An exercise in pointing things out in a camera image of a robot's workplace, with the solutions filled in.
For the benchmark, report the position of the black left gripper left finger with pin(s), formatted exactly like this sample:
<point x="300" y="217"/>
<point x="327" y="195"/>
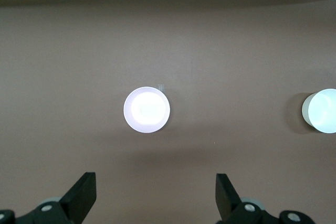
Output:
<point x="78" y="195"/>

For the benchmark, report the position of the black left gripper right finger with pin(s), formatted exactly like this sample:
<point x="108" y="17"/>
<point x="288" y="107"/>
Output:
<point x="225" y="197"/>

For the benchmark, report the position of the pink bowl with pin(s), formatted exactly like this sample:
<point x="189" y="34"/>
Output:
<point x="147" y="110"/>

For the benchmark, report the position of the white bowl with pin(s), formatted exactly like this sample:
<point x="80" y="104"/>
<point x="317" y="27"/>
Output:
<point x="321" y="111"/>

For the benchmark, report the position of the clear tape piece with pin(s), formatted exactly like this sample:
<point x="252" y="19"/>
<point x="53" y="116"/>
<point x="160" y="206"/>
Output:
<point x="160" y="87"/>

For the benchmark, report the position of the brown table mat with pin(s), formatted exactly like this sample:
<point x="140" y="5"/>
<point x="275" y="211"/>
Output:
<point x="183" y="37"/>

